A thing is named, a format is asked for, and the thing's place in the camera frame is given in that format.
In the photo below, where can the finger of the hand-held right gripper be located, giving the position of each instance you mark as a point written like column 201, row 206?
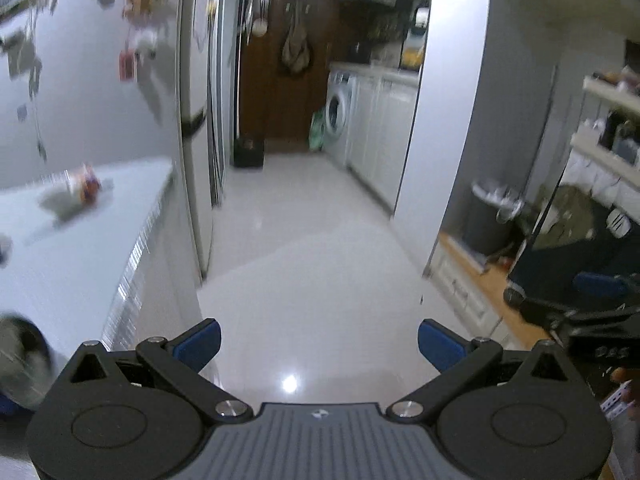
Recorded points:
column 600, row 286
column 545, row 314

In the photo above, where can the white drawer cabinet wooden top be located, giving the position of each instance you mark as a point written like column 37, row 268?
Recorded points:
column 465, row 290

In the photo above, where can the white lace curtain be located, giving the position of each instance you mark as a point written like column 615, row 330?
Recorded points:
column 595, row 175

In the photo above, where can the black cooking pot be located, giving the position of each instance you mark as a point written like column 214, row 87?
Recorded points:
column 362, row 52

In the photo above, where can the pink wall card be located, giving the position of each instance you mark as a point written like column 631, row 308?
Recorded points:
column 127, row 65

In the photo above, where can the orange snack wrapper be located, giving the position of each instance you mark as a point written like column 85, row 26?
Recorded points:
column 87, row 185

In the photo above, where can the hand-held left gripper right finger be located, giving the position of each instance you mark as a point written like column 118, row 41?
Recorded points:
column 440, row 345

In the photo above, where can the white washing machine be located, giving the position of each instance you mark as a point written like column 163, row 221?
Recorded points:
column 340, row 115

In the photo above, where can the grey leaning pole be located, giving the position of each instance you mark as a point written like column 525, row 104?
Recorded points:
column 547, row 130

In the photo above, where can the olive hanging bag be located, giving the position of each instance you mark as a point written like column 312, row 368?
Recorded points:
column 296, row 52

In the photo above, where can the green plastic bag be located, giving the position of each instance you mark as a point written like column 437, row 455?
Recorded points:
column 317, row 132

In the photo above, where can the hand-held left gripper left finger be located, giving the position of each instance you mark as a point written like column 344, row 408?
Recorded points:
column 197, row 345

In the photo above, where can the beige refrigerator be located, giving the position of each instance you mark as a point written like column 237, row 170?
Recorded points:
column 195, row 60

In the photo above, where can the hanging metal ladle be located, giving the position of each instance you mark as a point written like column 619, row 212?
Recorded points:
column 259, row 25

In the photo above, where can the white wall shelf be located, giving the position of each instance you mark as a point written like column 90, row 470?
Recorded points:
column 607, row 125

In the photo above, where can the wooden wall toy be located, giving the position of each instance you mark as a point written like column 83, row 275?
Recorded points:
column 142, row 6

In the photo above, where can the blue drink can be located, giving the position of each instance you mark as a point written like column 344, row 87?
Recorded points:
column 22, row 360

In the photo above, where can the brown wooden door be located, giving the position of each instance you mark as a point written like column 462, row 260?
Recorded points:
column 280, row 105

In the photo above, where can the grey waste bin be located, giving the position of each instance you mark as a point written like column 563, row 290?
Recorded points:
column 482, row 235

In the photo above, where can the black wheel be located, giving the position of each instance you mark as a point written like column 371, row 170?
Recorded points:
column 513, row 297

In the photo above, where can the black printed cloth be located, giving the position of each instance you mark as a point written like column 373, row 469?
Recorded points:
column 550, row 270

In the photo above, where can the white patterned cloth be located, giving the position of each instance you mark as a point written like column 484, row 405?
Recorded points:
column 619, row 400

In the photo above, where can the yellow bowl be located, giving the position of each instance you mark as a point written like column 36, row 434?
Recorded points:
column 412, row 57

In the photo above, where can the white kitchen cabinets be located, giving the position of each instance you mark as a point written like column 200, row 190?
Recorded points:
column 380, row 135

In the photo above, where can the black floor box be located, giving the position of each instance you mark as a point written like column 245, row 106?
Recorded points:
column 248, row 152

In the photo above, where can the white sliding door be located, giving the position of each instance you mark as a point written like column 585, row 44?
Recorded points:
column 230, row 85

